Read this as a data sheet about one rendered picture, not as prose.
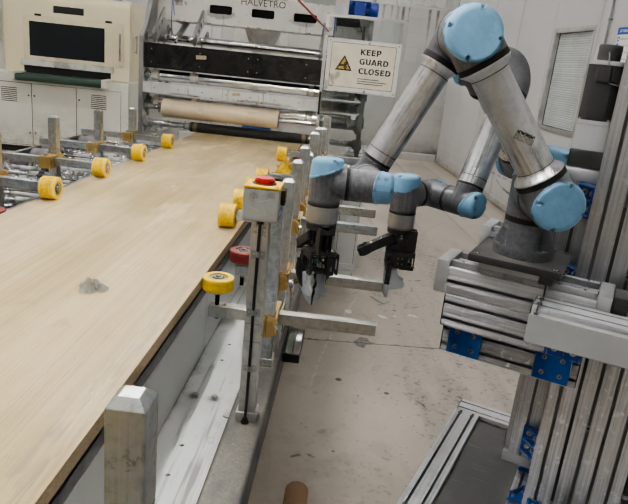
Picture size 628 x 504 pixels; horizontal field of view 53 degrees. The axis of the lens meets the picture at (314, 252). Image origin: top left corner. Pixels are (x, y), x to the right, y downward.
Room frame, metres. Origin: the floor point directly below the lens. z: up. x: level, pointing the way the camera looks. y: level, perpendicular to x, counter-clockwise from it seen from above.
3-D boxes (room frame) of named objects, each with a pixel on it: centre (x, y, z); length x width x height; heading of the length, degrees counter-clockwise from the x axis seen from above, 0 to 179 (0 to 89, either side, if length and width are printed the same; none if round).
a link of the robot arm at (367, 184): (1.45, -0.11, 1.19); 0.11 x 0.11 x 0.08; 89
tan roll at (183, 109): (4.34, 0.53, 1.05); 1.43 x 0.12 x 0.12; 88
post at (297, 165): (1.97, 0.08, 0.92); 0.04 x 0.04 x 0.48; 88
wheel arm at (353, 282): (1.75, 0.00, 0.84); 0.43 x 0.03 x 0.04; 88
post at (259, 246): (1.20, 0.11, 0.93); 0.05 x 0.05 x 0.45; 88
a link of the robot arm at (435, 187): (1.79, -0.33, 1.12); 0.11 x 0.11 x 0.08; 41
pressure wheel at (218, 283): (1.51, 0.24, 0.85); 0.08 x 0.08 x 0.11
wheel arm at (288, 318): (1.50, 0.04, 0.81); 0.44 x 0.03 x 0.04; 88
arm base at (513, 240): (1.56, -0.53, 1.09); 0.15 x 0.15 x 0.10
